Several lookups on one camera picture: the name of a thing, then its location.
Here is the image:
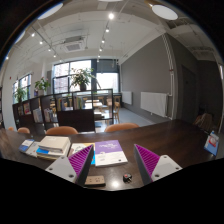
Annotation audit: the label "small white wall radiator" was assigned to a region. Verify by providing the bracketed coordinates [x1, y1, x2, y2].
[121, 90, 133, 106]

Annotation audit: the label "light wooden chairs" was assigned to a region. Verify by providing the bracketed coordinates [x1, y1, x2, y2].
[83, 94, 122, 124]

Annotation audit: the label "thin white book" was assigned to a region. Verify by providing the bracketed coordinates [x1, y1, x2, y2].
[25, 141, 41, 158]

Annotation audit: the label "dark wooden shelf unit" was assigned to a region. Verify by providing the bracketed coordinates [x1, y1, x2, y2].
[12, 88, 114, 134]

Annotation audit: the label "purple and white book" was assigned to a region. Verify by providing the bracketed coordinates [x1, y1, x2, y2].
[94, 139, 129, 168]

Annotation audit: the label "round white ceiling lamp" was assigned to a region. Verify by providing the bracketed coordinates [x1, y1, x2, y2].
[36, 2, 64, 21]
[151, 3, 179, 21]

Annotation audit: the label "ceiling spotlights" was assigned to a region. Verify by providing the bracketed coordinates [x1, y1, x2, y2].
[29, 11, 116, 64]

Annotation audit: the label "large potted plant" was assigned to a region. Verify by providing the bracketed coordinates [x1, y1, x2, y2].
[69, 67, 96, 92]

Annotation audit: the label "large white wall radiator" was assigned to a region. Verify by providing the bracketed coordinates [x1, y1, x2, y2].
[139, 91, 169, 118]

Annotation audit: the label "yellowish book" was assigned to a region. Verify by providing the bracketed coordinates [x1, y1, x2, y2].
[36, 151, 64, 161]

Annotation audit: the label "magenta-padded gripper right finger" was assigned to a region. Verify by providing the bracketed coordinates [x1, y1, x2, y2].
[133, 143, 183, 186]

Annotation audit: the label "ceiling air conditioner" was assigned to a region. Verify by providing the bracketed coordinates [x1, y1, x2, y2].
[61, 35, 86, 54]

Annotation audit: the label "thick beige book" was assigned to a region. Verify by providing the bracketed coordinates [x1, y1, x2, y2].
[37, 135, 72, 153]

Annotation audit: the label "small blue book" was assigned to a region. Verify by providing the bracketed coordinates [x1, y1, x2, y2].
[18, 138, 35, 154]

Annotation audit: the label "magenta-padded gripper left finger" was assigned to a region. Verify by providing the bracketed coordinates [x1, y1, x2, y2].
[44, 143, 95, 188]

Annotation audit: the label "white book with colourful cover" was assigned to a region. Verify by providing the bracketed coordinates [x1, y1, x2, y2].
[68, 142, 97, 166]

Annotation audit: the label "blue card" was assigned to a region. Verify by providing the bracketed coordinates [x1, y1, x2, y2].
[203, 130, 221, 157]

